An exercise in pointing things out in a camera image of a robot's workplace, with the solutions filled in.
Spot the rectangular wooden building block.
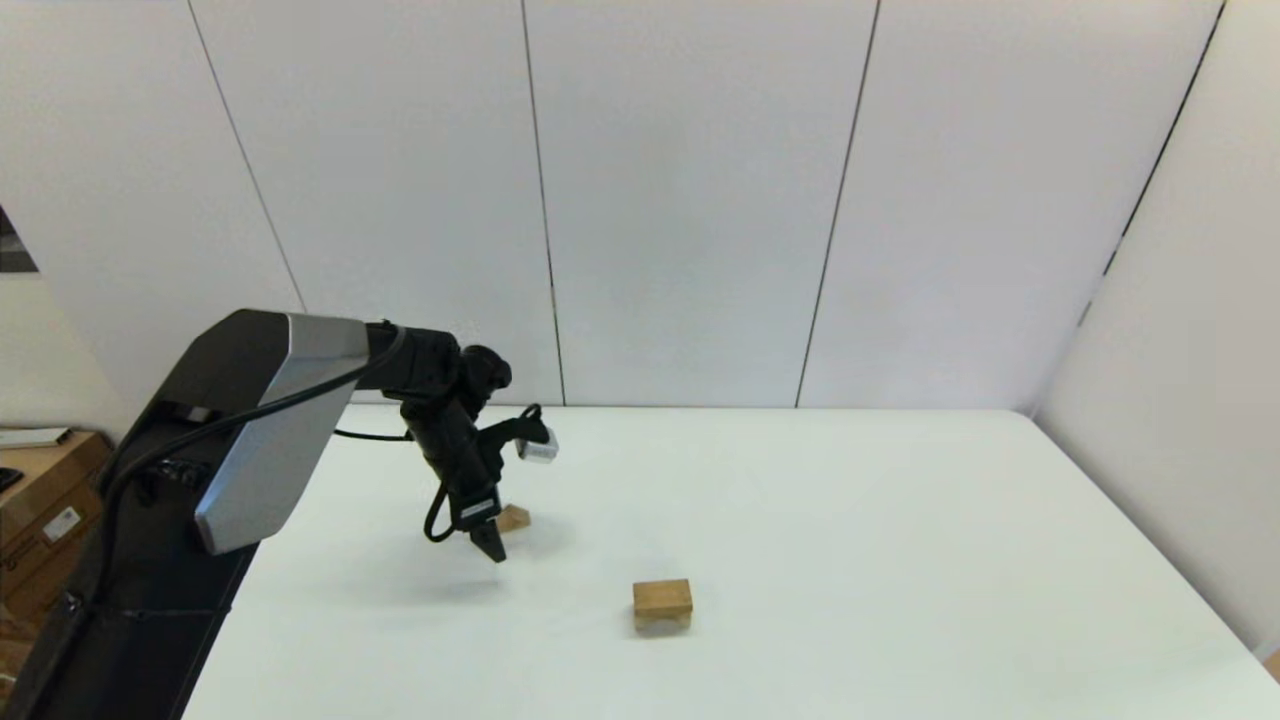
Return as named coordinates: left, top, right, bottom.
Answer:
left=633, top=578, right=693, bottom=618

